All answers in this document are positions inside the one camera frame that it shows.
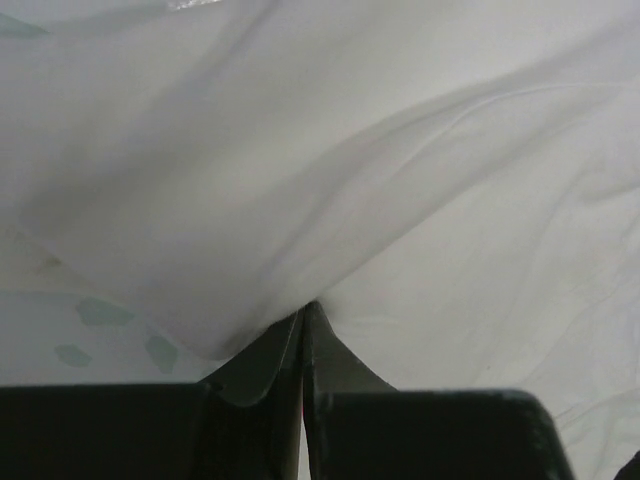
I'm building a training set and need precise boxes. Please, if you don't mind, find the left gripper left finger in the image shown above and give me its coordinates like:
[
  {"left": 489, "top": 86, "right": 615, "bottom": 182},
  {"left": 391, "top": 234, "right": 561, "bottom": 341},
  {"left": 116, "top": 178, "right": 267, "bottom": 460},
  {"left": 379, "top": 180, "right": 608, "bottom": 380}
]
[{"left": 1, "top": 314, "right": 302, "bottom": 479}]

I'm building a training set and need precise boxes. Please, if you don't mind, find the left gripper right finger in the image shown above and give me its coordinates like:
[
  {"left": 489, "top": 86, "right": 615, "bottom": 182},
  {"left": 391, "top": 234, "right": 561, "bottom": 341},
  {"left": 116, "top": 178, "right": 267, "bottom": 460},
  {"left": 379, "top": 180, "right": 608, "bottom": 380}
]
[{"left": 303, "top": 302, "right": 573, "bottom": 480}]

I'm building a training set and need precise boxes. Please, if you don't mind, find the white t shirt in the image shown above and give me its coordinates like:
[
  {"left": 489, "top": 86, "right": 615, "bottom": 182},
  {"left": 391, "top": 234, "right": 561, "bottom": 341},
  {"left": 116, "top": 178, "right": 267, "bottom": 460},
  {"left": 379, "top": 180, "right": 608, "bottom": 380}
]
[{"left": 1, "top": 1, "right": 639, "bottom": 479}]

